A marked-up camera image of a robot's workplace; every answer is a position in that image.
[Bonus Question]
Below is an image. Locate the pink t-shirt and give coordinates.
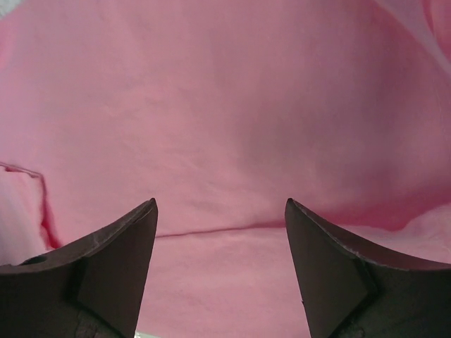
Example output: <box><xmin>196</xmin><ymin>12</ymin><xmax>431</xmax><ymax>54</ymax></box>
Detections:
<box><xmin>1</xmin><ymin>1</ymin><xmax>450</xmax><ymax>337</ymax></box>

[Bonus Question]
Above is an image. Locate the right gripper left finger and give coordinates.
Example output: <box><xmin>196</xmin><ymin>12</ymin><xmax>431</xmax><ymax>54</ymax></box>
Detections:
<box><xmin>1</xmin><ymin>199</ymin><xmax>157</xmax><ymax>337</ymax></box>

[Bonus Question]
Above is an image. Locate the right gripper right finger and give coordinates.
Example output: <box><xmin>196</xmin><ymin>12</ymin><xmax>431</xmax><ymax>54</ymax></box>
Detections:
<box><xmin>285</xmin><ymin>199</ymin><xmax>450</xmax><ymax>338</ymax></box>

